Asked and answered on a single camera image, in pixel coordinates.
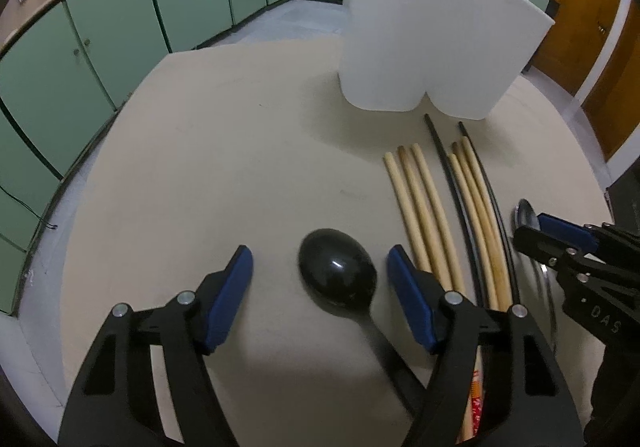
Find wooden chopstick red end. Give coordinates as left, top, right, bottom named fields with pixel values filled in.
left=397, top=146, right=465, bottom=294
left=410, top=143, right=468, bottom=295
left=383, top=152, right=477, bottom=446
left=450, top=142, right=511, bottom=311
left=448, top=152, right=499, bottom=311
left=460, top=136, right=513, bottom=311

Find white plastic utensil holder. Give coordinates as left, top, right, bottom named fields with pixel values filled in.
left=338, top=0, right=554, bottom=120

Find green lower kitchen cabinets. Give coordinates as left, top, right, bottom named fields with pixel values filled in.
left=0, top=0, right=561, bottom=317

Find black chopstick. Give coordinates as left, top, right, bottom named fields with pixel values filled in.
left=458, top=121, right=521, bottom=304
left=424, top=114, right=487, bottom=306

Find brown wooden door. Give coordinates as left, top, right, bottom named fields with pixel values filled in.
left=533, top=0, right=620, bottom=95
left=582, top=5, right=640, bottom=160

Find black plastic spoon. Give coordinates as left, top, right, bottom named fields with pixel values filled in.
left=297, top=228, right=425, bottom=418

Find black equipment stand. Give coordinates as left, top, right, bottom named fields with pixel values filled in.
left=606, top=171, right=640, bottom=235

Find silver metal spoon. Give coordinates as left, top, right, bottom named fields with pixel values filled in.
left=511, top=198, right=560, bottom=353

